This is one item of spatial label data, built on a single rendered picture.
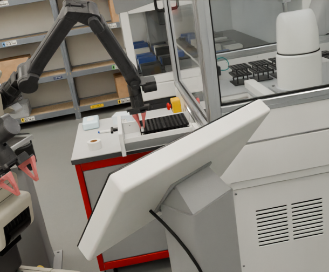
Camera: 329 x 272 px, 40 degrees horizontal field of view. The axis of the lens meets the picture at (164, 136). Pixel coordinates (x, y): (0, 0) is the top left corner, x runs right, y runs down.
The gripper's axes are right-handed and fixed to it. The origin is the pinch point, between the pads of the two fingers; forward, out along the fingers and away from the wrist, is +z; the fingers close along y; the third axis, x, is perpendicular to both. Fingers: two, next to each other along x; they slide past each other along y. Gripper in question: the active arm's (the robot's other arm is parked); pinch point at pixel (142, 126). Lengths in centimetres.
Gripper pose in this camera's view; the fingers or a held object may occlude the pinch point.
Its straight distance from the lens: 204.4
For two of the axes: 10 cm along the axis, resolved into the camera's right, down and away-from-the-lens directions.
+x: -0.3, 2.4, -9.7
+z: 1.9, 9.5, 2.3
